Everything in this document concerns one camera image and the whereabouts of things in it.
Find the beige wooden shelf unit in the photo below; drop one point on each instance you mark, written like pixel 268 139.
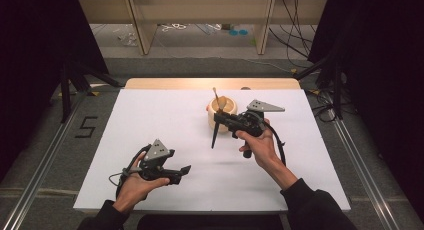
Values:
pixel 200 10

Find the person's left hand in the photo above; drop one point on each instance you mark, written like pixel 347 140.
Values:
pixel 133 190

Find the wooden stick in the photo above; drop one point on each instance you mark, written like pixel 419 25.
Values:
pixel 217 100

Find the small colourful box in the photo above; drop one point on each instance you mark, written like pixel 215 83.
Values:
pixel 227 26

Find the person's right hand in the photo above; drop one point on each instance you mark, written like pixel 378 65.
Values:
pixel 265 148

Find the black tripod stand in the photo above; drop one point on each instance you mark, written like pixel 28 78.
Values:
pixel 328 76
pixel 71 80

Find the white table sheet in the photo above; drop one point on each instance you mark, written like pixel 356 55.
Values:
pixel 166 123

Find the blue disc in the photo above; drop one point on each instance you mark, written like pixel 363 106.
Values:
pixel 233 32

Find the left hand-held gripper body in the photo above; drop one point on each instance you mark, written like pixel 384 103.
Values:
pixel 155 163

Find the aluminium floor rail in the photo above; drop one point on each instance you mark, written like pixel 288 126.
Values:
pixel 36 176
pixel 366 176

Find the clear plastic bag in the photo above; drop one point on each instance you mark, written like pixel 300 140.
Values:
pixel 127 38

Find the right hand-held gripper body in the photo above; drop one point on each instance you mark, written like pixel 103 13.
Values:
pixel 248 123

